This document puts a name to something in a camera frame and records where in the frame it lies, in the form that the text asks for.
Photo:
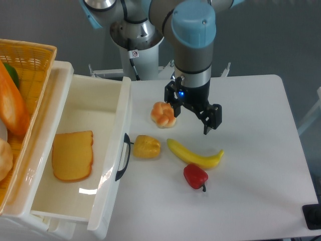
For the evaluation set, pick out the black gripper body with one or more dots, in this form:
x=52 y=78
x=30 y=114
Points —
x=194 y=99

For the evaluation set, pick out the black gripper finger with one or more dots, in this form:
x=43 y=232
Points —
x=211 y=117
x=170 y=97

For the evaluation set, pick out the white drawer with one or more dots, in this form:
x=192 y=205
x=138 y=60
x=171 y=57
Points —
x=84 y=208

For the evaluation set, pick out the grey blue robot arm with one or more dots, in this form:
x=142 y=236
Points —
x=189 y=26

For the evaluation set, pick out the white drawer cabinet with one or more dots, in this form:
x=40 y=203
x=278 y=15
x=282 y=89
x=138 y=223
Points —
x=17 y=221

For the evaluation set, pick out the knotted bread bun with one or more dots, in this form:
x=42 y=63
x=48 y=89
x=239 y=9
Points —
x=163 y=115

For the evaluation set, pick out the yellow banana toy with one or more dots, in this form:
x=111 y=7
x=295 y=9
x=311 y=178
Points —
x=189 y=157

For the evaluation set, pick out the red bell pepper toy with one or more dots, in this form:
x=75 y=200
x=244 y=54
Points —
x=195 y=177

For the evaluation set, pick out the yellow bell pepper toy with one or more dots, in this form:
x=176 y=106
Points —
x=146 y=147

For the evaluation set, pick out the toast bread slice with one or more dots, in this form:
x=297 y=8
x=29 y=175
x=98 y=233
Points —
x=72 y=156

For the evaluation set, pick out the black device at edge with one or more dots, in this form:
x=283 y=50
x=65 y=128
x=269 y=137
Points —
x=311 y=214

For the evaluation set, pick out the yellow woven basket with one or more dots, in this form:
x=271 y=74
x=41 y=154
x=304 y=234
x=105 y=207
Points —
x=33 y=63

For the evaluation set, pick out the green pepper toy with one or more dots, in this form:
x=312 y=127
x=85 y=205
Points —
x=13 y=74

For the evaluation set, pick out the orange baguette bread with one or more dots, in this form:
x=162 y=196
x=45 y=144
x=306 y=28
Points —
x=14 y=112

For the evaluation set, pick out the round bread roll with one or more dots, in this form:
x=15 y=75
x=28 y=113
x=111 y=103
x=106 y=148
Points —
x=6 y=160

